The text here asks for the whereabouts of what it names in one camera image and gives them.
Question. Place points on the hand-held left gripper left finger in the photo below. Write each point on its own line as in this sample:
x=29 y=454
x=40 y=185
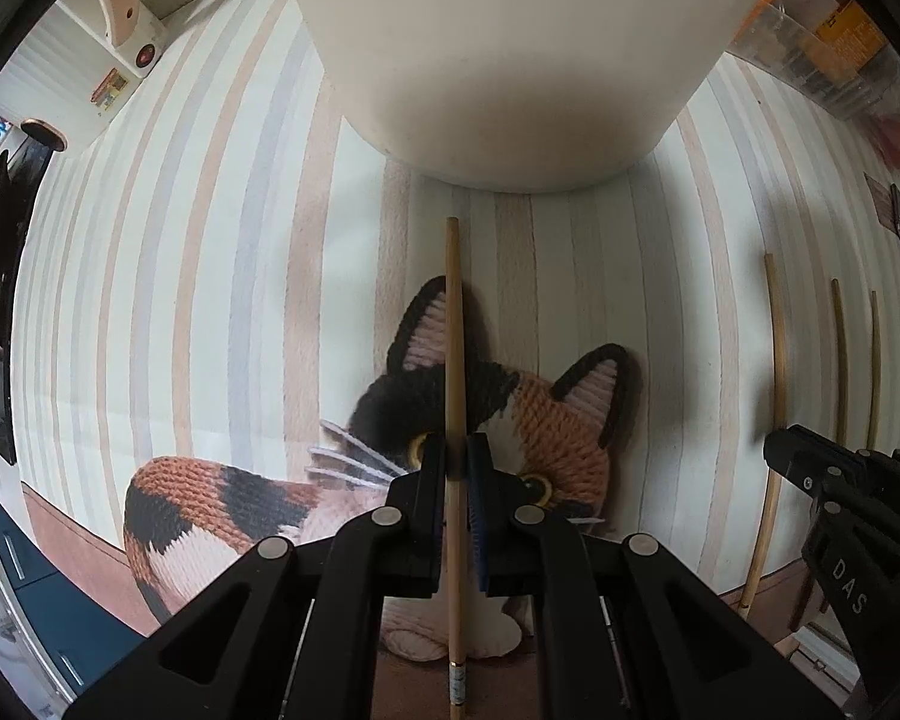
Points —
x=420 y=495

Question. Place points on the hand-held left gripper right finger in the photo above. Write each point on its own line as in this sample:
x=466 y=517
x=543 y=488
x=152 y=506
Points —
x=480 y=510

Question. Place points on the banded light wooden chopstick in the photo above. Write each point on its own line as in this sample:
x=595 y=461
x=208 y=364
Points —
x=454 y=315

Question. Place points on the cream cylindrical utensil holder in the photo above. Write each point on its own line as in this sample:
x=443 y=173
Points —
x=510 y=52

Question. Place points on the small brown card box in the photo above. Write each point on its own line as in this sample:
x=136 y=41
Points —
x=881 y=202

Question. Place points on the striped cat print table mat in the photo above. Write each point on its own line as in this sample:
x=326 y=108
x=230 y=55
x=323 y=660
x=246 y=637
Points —
x=195 y=315

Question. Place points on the red plastic packet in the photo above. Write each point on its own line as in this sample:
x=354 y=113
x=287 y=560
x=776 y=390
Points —
x=898 y=141

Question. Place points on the blue kitchen cabinet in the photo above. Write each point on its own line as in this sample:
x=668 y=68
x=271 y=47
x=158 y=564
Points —
x=52 y=600

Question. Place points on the clear plastic tray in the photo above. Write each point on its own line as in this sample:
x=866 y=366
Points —
x=787 y=60

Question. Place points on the orange label sauce bottle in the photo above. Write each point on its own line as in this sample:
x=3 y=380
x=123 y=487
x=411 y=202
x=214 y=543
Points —
x=847 y=34

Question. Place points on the cream electric kettle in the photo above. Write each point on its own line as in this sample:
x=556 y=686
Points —
x=82 y=67

